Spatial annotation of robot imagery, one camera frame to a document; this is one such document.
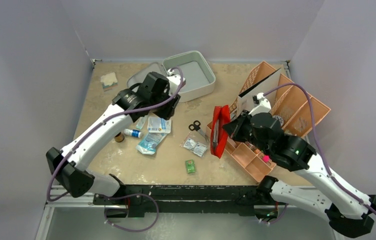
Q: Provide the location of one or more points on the black handled scissors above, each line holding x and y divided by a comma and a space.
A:
196, 126

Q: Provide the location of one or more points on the grey open medicine case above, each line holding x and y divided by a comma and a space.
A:
199, 76

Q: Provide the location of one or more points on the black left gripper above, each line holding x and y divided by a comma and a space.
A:
168, 111

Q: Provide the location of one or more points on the pink sticky note block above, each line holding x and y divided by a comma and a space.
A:
266, 158

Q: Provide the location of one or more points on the clear bag of sachets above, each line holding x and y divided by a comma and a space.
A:
196, 143

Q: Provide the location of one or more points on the white blue mask packet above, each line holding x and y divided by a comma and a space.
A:
159, 125

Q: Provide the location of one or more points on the brown bottle orange cap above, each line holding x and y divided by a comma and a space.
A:
120, 137

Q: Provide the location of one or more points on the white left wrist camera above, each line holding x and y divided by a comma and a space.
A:
174, 83

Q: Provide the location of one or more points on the white sponge pad stack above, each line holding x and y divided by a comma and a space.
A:
108, 81

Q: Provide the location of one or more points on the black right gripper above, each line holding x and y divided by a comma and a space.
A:
233, 125

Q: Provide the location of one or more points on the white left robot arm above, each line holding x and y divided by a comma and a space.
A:
69, 165

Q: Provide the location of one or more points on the teal dotted gauze packet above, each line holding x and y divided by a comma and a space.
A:
141, 122

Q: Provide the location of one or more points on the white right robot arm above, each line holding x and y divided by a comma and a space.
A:
346, 209

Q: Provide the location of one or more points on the small green box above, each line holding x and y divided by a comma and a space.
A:
190, 166

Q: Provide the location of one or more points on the white bottle blue label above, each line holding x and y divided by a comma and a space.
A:
133, 133

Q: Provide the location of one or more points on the red fabric pouch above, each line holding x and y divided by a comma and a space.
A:
218, 136

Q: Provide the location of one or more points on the blue clear wipes packet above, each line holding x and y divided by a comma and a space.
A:
149, 143

